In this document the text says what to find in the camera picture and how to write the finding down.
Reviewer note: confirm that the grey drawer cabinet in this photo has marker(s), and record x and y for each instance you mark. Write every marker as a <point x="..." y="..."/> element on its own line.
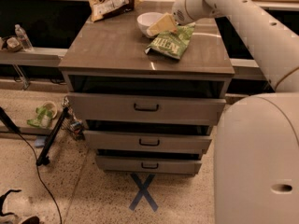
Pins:
<point x="108" y="57"/>

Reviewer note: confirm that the black tripod leg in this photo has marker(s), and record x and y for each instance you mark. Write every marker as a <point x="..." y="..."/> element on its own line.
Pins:
<point x="43" y="158"/>

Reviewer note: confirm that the green chip bag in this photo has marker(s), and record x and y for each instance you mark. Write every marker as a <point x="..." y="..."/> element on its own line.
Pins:
<point x="172" y="44"/>

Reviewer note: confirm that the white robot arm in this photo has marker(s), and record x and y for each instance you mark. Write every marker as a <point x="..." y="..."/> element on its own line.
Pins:
<point x="256" y="150"/>

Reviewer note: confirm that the blue tape cross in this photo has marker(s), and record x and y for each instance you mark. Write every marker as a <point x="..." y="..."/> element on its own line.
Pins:
<point x="143" y="192"/>

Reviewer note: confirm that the small round container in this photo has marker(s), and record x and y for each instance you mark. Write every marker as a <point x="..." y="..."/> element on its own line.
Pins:
<point x="11" y="44"/>

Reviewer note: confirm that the brown chip bag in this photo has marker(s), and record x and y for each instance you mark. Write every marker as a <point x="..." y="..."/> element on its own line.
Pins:
<point x="103" y="9"/>

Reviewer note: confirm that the white ceramic bowl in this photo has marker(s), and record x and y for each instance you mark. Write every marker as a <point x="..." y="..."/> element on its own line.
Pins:
<point x="145" y="20"/>

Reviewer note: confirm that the clear plastic water bottle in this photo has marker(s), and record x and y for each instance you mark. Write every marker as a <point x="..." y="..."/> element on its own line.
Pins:
<point x="23" y="38"/>

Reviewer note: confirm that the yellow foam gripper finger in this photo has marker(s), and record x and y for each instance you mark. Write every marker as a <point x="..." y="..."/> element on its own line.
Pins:
<point x="165" y="23"/>

